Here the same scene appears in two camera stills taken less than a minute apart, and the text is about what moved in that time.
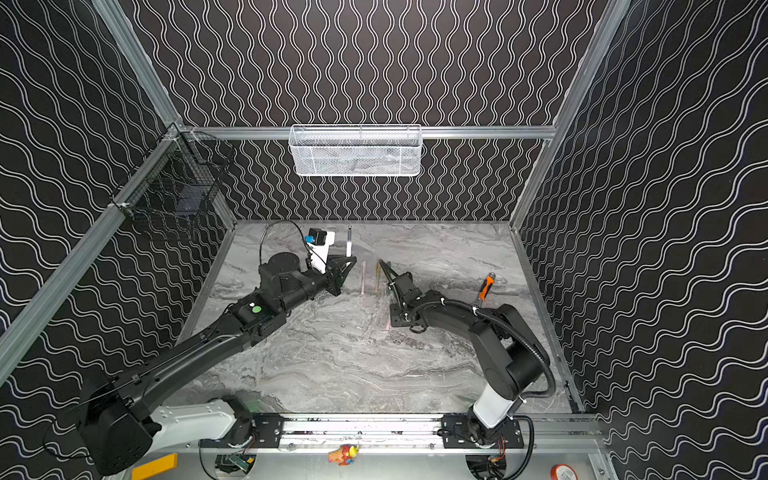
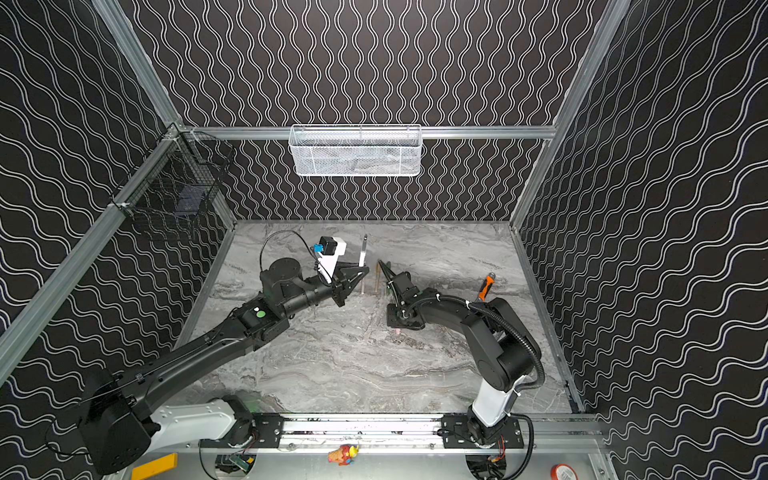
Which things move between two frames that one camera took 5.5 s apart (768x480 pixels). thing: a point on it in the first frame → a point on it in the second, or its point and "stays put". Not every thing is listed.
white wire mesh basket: [359, 150] stays put
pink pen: [349, 242] → [362, 259]
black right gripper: [398, 285] stays put
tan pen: [377, 276] stays put
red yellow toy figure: [345, 455] stays put
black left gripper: [334, 275] → [338, 288]
